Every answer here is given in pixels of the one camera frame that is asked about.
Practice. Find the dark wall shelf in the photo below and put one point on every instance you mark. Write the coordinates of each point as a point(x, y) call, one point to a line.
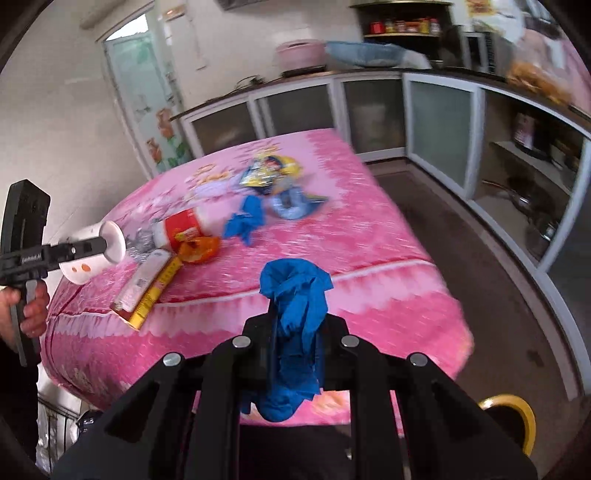
point(401, 23)

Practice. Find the person's left forearm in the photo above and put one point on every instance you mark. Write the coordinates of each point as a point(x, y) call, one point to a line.
point(16, 397)

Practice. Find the glass door with flower stickers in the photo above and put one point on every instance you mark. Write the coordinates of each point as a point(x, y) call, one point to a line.
point(138, 92)

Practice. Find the yellow snack packet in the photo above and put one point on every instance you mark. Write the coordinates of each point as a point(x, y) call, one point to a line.
point(272, 170)

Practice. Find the white kitchen cabinet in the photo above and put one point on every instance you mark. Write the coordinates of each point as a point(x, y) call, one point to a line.
point(438, 124)

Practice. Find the yellow carton box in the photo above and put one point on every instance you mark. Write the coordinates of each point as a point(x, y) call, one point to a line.
point(154, 295)

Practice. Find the orange peel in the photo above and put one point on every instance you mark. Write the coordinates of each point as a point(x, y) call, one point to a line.
point(198, 251)

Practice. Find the microwave oven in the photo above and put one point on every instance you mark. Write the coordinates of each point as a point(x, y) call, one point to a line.
point(485, 50)

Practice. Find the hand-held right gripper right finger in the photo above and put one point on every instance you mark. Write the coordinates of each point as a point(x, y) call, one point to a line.
point(336, 333)

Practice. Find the light blue face mask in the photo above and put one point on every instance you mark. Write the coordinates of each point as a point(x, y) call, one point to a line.
point(295, 205)

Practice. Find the row of spice jars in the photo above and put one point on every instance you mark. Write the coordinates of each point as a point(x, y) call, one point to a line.
point(406, 26)

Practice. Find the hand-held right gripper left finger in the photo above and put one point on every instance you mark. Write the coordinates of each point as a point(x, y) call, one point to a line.
point(258, 341)

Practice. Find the white carton box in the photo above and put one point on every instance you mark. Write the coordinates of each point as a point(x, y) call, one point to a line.
point(141, 281)

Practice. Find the blue plastic basin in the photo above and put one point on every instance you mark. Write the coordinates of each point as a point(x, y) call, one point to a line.
point(369, 54)

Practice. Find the pink cooking pot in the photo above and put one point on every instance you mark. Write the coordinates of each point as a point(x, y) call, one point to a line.
point(300, 54)

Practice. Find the orange food bag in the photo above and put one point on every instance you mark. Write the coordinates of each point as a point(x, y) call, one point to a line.
point(538, 81)

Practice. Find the crumpled silver foil wrapper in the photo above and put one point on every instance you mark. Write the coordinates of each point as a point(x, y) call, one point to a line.
point(138, 244)

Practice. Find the red and white paper cup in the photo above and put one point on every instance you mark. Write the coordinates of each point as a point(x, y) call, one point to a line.
point(184, 228)

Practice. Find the black induction cooker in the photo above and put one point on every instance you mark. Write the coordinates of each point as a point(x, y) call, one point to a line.
point(304, 71)

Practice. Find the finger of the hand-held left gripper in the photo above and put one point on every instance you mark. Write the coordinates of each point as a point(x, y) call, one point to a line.
point(81, 250)

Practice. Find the person's left hand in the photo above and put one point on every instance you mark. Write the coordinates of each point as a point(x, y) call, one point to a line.
point(36, 309)

